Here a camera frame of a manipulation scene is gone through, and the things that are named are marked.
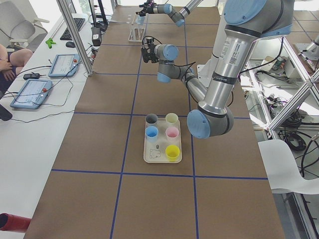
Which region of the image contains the pink plastic cup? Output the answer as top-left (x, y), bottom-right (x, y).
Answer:
top-left (165, 126), bottom-right (179, 144)

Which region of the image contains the seated person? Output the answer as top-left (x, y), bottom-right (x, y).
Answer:
top-left (0, 44), bottom-right (33, 94)

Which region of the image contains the green plastic clamp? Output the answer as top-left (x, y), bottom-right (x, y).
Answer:
top-left (45, 38), bottom-right (56, 49)

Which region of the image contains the black handheld controller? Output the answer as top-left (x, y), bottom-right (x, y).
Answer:
top-left (23, 73), bottom-right (40, 80)

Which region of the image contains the white office chair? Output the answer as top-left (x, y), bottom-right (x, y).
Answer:
top-left (0, 1), bottom-right (49, 52)

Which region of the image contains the yellow plastic cup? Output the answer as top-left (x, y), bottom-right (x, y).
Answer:
top-left (165, 144), bottom-right (180, 162)

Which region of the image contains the black power adapter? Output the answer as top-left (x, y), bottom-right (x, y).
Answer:
top-left (91, 27), bottom-right (102, 46)

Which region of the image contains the far blue teach pendant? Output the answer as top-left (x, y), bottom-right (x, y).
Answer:
top-left (48, 54), bottom-right (80, 78)

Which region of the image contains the cream plastic tray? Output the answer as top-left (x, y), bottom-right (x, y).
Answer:
top-left (144, 118), bottom-right (182, 163)

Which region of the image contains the black computer monitor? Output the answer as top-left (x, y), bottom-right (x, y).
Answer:
top-left (88, 0), bottom-right (109, 32)

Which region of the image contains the grey plastic cup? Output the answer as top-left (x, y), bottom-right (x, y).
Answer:
top-left (145, 114), bottom-right (158, 125)

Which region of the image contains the red cylinder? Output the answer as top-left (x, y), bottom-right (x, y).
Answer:
top-left (0, 213), bottom-right (31, 233)

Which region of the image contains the black computer mouse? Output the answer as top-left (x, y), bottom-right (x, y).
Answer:
top-left (65, 41), bottom-right (75, 48)

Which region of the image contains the black keyboard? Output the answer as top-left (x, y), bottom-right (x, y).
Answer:
top-left (59, 17), bottom-right (86, 41)

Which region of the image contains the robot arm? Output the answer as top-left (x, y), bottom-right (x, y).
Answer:
top-left (141, 0), bottom-right (294, 138)
top-left (136, 0), bottom-right (202, 27)

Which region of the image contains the pale green plastic cup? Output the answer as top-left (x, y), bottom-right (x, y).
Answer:
top-left (165, 113), bottom-right (178, 125)

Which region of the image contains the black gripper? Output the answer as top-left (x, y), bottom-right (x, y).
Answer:
top-left (136, 2), bottom-right (156, 16)
top-left (141, 37), bottom-right (157, 63)

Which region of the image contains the white wire cup rack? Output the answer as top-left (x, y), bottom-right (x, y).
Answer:
top-left (128, 14), bottom-right (146, 42)

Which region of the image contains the aluminium frame post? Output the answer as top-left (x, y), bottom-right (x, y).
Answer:
top-left (57, 0), bottom-right (93, 76)

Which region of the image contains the blue teach pendant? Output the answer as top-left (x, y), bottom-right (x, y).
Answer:
top-left (48, 54), bottom-right (80, 78)
top-left (10, 79), bottom-right (53, 110)

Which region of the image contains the near blue teach pendant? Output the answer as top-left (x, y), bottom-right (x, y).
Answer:
top-left (10, 79), bottom-right (53, 110)

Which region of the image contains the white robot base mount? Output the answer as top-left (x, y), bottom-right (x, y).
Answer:
top-left (197, 64), bottom-right (214, 88)

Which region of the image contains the white plastic chair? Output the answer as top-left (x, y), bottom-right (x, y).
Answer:
top-left (258, 139), bottom-right (319, 195)

